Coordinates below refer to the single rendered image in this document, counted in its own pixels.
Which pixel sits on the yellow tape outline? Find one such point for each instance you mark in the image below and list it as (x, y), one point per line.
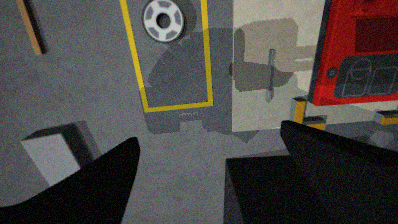
(138, 70)

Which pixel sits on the black wheel with grey hub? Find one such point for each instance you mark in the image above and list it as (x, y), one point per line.
(151, 14)

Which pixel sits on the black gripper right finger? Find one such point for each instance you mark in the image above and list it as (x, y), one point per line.
(356, 182)

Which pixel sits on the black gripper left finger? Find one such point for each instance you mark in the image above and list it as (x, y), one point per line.
(96, 194)

